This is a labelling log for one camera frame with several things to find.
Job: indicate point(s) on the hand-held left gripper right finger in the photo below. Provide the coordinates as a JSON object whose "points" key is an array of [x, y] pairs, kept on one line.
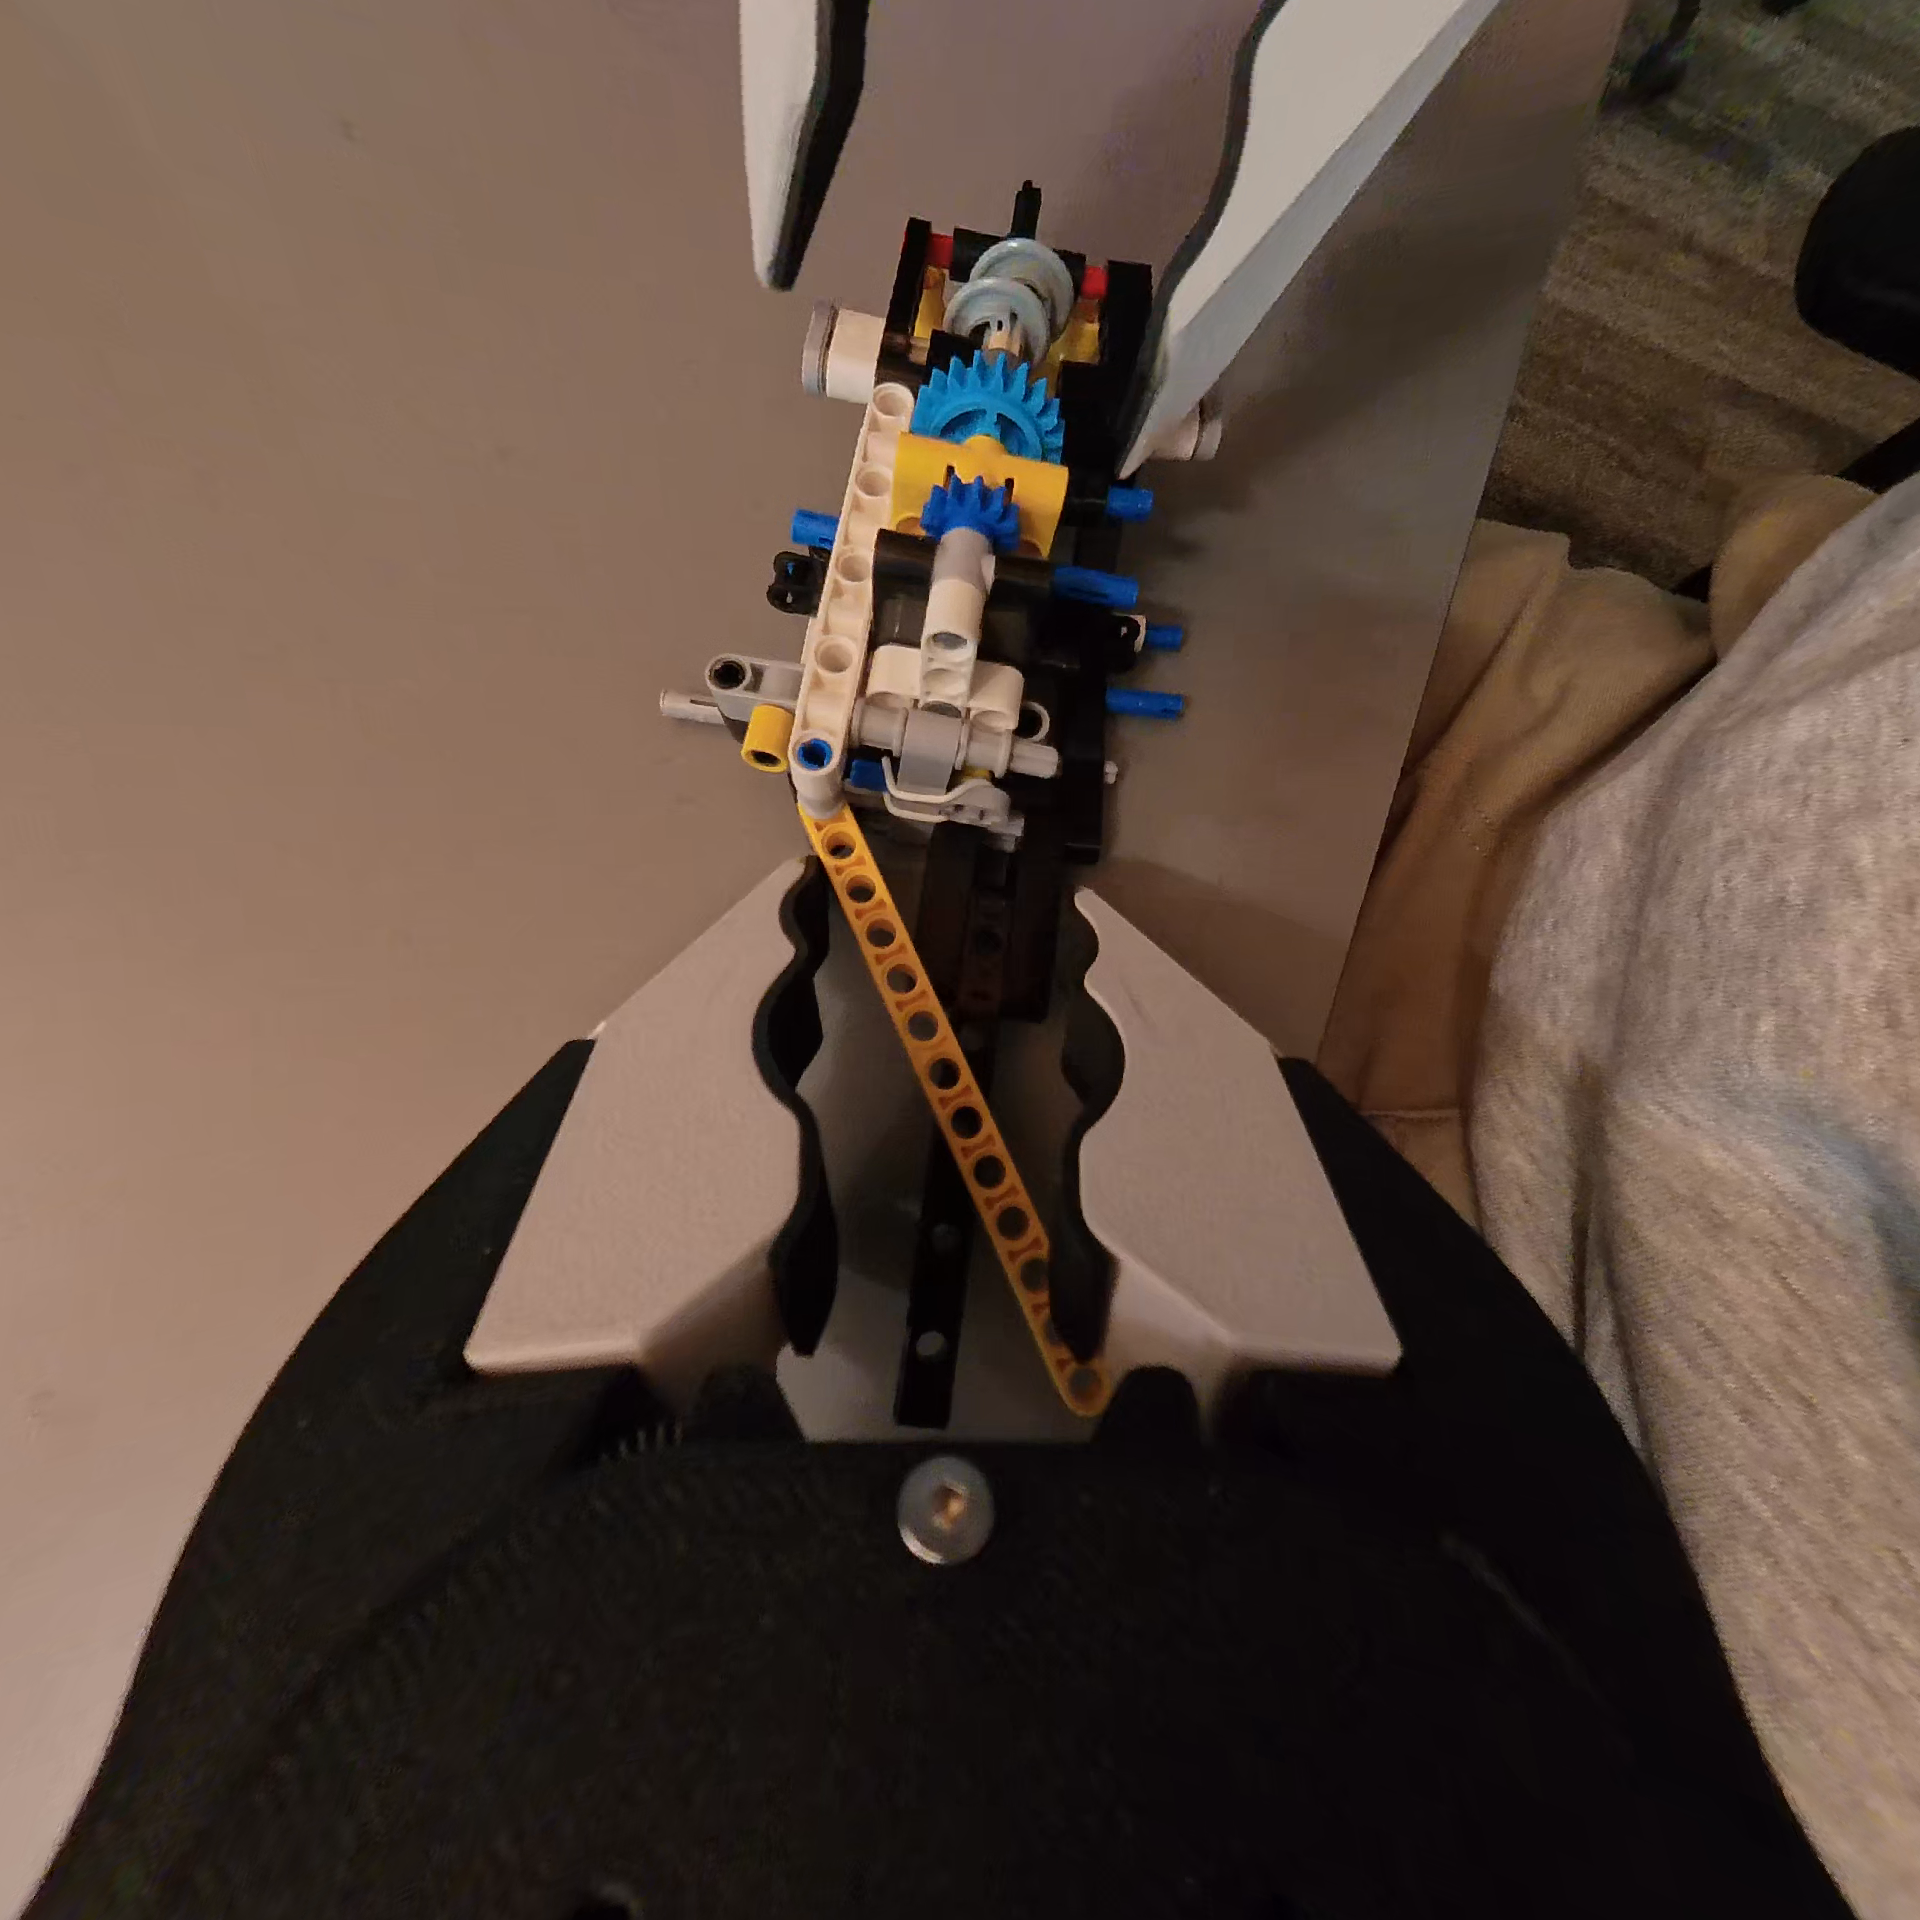
{"points": [[1244, 1201]]}

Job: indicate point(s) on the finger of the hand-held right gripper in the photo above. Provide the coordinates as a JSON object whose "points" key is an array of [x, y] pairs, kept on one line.
{"points": [[1319, 135], [780, 90]]}

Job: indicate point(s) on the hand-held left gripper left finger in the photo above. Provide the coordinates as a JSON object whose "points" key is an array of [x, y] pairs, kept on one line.
{"points": [[599, 1201]]}

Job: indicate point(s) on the lego vehicle chassis model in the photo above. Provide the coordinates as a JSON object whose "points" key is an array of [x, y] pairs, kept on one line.
{"points": [[962, 599]]}

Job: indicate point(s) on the beige pants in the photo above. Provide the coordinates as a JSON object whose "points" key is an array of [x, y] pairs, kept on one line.
{"points": [[1485, 781]]}

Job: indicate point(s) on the black office chair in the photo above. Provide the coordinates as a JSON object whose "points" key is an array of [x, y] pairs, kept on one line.
{"points": [[1869, 255]]}

